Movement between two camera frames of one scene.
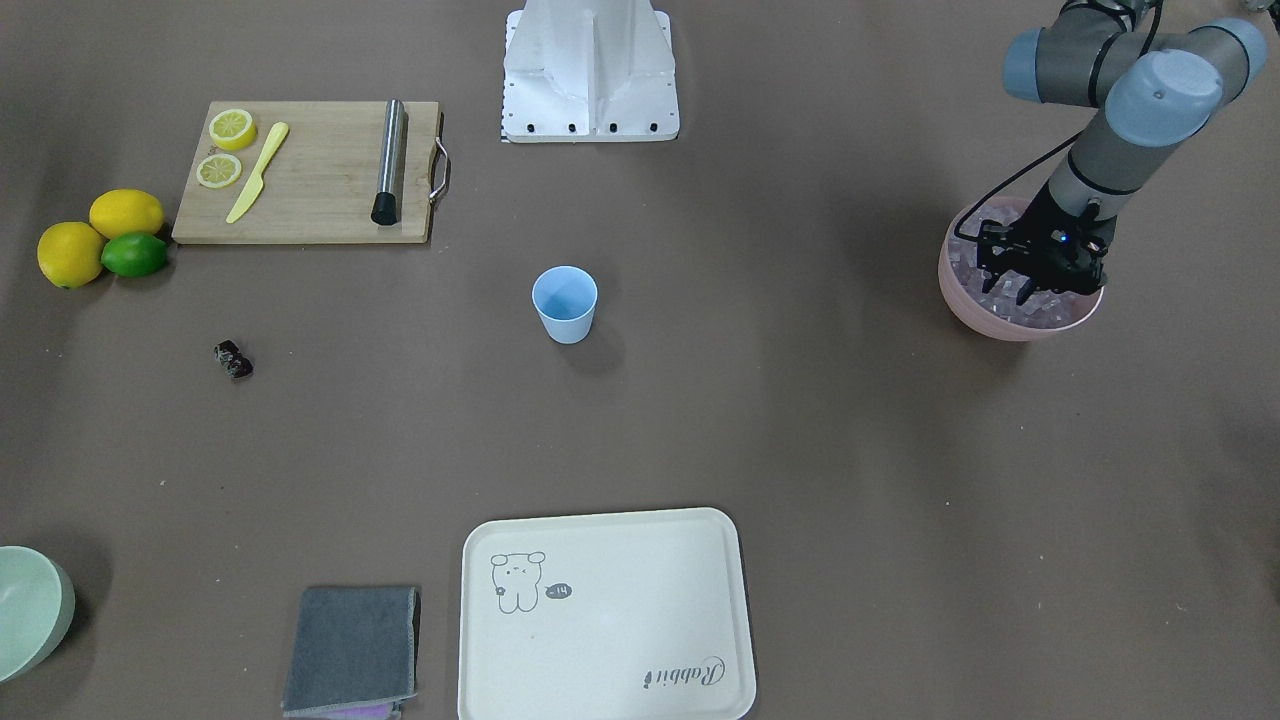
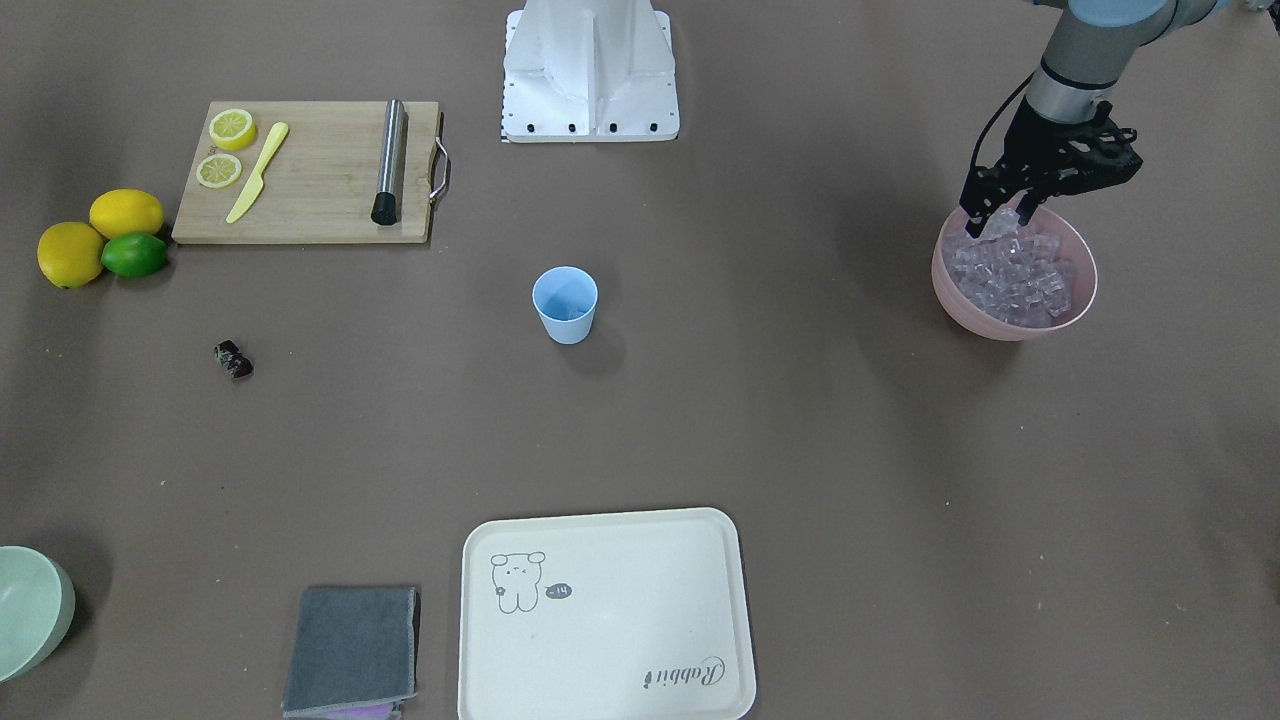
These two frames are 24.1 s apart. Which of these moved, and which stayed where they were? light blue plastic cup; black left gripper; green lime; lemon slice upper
Moved: black left gripper
Stayed: lemon slice upper; light blue plastic cup; green lime
